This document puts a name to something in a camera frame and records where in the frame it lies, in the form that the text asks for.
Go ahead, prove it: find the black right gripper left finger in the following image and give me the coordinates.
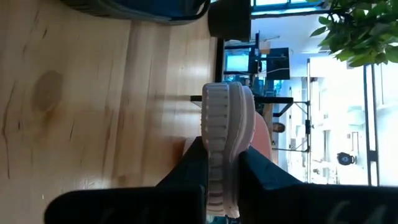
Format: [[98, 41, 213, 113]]
[[44, 136, 208, 224]]

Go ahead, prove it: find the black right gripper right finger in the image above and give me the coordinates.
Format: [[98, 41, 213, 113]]
[[238, 146, 398, 224]]

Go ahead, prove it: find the pink slide sandal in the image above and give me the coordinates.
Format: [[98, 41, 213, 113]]
[[182, 81, 274, 219]]

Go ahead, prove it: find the black slide sandal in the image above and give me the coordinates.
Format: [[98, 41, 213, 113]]
[[60, 0, 213, 26]]

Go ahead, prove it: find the round black ceiling device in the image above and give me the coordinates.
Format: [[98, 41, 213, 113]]
[[336, 151, 356, 166]]

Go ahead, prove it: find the person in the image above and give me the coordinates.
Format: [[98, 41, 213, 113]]
[[271, 121, 287, 134]]

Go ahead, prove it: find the black monitor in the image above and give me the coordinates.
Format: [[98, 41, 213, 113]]
[[266, 47, 292, 81]]

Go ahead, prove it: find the blue lit monitor screen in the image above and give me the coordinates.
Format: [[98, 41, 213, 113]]
[[224, 49, 251, 74]]

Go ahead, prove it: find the green potted plant black pot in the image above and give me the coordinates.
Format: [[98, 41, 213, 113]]
[[207, 0, 398, 68]]

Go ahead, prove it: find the large office window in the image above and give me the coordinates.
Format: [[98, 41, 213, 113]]
[[251, 0, 332, 16]]

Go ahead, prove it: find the black aluminium table frame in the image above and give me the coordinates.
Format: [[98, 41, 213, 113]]
[[214, 37, 225, 84]]

